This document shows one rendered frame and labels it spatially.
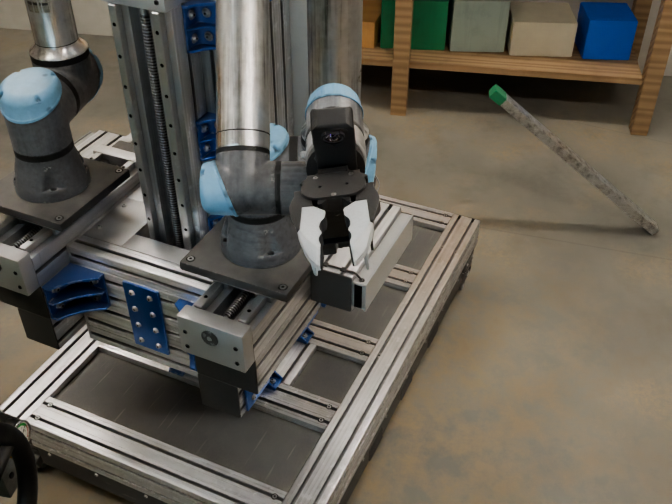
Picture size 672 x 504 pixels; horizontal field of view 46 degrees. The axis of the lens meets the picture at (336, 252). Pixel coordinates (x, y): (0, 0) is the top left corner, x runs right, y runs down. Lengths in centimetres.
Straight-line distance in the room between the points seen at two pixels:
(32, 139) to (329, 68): 65
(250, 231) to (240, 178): 35
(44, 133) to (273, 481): 90
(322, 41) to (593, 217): 202
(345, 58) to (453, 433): 127
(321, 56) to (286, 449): 100
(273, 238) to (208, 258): 13
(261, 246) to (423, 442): 97
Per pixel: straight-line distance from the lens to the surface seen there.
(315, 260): 79
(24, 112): 162
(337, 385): 205
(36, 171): 168
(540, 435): 229
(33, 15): 170
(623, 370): 252
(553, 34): 367
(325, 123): 83
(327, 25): 124
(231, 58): 112
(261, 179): 107
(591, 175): 291
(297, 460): 191
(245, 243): 142
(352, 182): 87
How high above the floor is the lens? 172
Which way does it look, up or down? 38 degrees down
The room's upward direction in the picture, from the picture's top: straight up
